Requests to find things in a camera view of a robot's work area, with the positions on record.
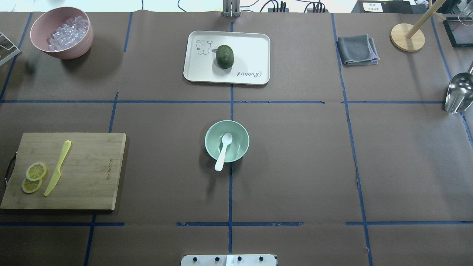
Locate grey folded cloth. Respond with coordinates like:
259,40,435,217
337,35,380,65

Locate yellow plastic knife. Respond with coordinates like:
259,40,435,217
44,140,72,197

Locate black power strip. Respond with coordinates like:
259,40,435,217
266,0,329,13

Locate aluminium frame post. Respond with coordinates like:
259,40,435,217
222,0,241,17

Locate white plastic spoon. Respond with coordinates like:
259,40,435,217
214,132,233,171

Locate green bowl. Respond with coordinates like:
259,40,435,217
204,120,250,162

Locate green avocado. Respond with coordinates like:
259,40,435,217
215,44,235,69

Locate wooden mug tree stand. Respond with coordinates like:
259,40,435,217
389,0,445,52

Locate pink bowl with ice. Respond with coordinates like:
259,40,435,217
30,7,93,59

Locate cream rabbit tray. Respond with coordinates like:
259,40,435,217
183,31,270,85

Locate metal scoop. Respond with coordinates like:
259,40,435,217
444,64,473,113

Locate bamboo cutting board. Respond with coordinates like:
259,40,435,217
1,132,126,210

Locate black framed tray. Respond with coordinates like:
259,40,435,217
443,17,473,48

